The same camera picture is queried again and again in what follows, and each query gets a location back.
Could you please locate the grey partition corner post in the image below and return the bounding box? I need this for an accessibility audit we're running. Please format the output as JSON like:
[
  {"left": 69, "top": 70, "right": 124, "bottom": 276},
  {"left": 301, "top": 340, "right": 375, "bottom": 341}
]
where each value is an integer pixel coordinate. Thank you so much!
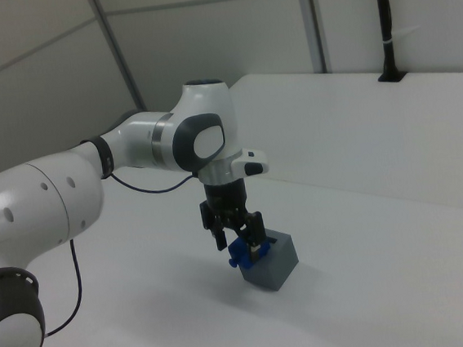
[{"left": 88, "top": 0, "right": 147, "bottom": 114}]

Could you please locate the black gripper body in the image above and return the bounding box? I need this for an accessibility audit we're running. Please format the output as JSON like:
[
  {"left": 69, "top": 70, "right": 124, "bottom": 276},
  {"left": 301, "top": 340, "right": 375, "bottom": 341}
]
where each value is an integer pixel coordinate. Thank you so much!
[{"left": 196, "top": 176, "right": 263, "bottom": 231}]

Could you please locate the black cable strap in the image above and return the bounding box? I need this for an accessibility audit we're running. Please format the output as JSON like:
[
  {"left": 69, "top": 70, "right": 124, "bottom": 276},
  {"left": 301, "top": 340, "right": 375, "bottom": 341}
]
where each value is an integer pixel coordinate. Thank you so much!
[{"left": 87, "top": 133, "right": 117, "bottom": 181}]

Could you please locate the blue block with knob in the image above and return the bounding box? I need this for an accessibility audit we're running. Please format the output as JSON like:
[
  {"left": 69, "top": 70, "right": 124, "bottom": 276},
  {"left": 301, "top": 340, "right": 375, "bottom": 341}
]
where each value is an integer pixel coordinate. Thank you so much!
[{"left": 225, "top": 235, "right": 272, "bottom": 271}]

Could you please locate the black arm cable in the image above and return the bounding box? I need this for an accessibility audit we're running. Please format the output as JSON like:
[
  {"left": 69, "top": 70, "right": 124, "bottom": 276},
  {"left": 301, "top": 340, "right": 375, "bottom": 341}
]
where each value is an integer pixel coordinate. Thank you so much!
[{"left": 29, "top": 163, "right": 213, "bottom": 338}]

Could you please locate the black camera stand with clamp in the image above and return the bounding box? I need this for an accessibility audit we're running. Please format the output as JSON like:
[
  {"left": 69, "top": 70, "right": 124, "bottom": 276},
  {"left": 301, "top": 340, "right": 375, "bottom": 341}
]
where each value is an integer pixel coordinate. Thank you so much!
[{"left": 369, "top": 0, "right": 407, "bottom": 85}]

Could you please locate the grey hollow cuboid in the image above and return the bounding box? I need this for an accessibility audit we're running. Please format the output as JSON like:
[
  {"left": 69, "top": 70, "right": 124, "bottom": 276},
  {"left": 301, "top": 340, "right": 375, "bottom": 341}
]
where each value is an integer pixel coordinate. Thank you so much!
[{"left": 235, "top": 225, "right": 302, "bottom": 296}]

